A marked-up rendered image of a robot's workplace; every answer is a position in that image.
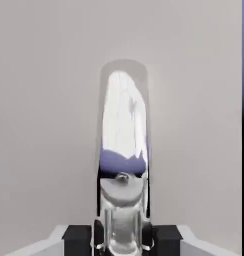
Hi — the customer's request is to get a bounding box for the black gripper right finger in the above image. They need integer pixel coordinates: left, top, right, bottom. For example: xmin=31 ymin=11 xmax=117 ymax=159
xmin=152 ymin=224 xmax=241 ymax=256

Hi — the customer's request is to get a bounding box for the pale grey cabinet door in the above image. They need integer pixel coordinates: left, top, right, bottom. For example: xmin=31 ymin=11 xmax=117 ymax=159
xmin=0 ymin=0 xmax=243 ymax=256

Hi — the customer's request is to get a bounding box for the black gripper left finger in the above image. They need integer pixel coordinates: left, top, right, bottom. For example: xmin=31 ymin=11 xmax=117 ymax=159
xmin=3 ymin=224 xmax=94 ymax=256

